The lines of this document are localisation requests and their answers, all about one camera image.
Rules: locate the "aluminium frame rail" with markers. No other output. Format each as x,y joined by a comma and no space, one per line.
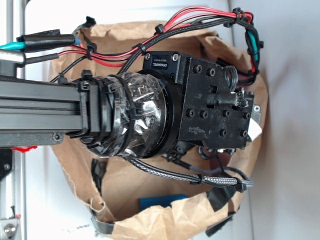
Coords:
13,225

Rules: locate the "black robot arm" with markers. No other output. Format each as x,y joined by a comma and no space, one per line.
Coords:
114,115

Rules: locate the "brown paper bag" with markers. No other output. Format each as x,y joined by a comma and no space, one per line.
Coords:
123,185

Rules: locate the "black mounting bracket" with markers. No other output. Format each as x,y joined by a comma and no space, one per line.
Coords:
6,162

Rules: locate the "blue block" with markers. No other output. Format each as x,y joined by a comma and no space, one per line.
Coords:
163,201

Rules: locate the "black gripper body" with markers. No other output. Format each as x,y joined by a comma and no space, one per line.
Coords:
200,103

